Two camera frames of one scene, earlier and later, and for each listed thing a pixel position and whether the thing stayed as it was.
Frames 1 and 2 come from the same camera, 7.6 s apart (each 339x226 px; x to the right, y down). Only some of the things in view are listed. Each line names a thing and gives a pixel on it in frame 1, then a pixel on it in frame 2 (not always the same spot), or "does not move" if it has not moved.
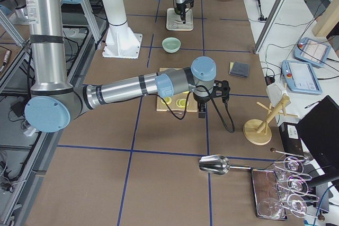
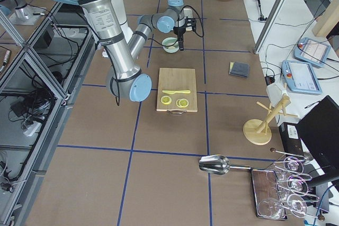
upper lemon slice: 181,102 does not move
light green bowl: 171,45 does not move
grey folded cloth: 239,69 does not move
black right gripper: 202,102 to 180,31
